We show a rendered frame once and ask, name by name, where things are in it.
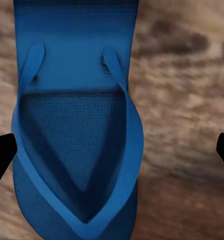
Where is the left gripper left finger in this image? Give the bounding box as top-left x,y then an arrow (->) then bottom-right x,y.
0,133 -> 18,180

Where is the sandal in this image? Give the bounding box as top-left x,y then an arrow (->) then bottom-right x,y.
11,0 -> 144,240

